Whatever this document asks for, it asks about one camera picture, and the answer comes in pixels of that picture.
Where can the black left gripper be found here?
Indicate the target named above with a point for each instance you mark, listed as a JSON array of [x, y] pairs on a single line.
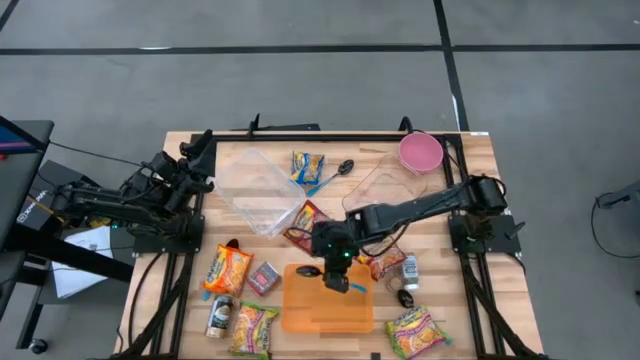
[[175, 185]]

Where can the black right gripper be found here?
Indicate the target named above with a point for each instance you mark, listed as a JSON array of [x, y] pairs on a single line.
[[335, 245]]

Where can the red yellow noodle packet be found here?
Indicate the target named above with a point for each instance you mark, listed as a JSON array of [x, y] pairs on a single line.
[[387, 261]]

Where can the small clear glass cup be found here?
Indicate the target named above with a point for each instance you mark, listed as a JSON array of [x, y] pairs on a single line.
[[395, 283]]

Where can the clear plastic container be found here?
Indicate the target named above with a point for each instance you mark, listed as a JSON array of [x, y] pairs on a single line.
[[255, 190]]

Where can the white label spice jar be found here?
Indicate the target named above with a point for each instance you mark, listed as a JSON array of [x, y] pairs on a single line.
[[410, 270]]

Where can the green instant noodle packet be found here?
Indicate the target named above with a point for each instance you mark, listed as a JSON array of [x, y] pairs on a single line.
[[415, 332], [252, 330]]

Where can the orange noodle packet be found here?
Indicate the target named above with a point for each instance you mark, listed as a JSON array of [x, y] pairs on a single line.
[[227, 270]]

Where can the metal food can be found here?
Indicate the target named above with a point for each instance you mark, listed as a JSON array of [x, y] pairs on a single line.
[[220, 316]]

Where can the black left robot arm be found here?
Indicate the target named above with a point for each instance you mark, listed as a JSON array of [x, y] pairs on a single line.
[[100, 200]]

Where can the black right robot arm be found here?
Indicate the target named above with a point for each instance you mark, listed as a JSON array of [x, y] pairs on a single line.
[[425, 205]]

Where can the orange translucent plastic tray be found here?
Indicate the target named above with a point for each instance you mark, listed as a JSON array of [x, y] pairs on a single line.
[[310, 310]]

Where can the blue yellow noodle packet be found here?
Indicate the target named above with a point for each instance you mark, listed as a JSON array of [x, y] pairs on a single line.
[[307, 167]]

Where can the yellow black device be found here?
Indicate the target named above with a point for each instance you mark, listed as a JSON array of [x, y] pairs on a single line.
[[100, 222]]

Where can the black box white logo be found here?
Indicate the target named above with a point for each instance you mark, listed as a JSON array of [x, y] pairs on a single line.
[[55, 172]]

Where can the pink bowl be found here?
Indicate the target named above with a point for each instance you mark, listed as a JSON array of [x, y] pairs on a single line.
[[421, 152]]

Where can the white paper sheet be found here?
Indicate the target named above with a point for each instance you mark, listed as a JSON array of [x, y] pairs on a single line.
[[75, 282]]

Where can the black desk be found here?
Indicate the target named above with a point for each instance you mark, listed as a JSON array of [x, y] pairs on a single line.
[[20, 190]]

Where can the blue red screen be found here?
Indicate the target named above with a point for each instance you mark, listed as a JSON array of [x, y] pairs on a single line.
[[12, 142]]

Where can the black caster wheel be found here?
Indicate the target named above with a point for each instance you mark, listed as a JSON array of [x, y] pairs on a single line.
[[38, 346]]

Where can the black rear bracket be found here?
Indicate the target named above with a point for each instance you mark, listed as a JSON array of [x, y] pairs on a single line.
[[256, 125]]

